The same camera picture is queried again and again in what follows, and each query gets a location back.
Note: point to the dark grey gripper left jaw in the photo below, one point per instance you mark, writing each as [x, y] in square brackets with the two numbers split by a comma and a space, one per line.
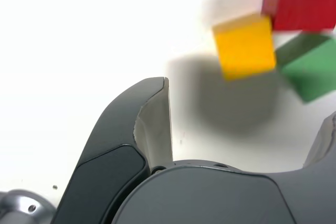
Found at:
[105, 171]

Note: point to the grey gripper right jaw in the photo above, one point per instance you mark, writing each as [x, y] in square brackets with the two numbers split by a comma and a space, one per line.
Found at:
[210, 197]

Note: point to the yellow cube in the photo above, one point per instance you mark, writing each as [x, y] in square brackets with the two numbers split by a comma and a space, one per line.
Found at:
[246, 51]

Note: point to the green cube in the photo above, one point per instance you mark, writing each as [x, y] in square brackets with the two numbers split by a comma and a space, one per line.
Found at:
[309, 74]

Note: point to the red cube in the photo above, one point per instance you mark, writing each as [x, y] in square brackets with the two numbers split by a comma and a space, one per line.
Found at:
[302, 1]

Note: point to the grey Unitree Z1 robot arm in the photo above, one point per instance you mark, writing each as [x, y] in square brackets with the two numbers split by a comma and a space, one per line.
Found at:
[21, 205]

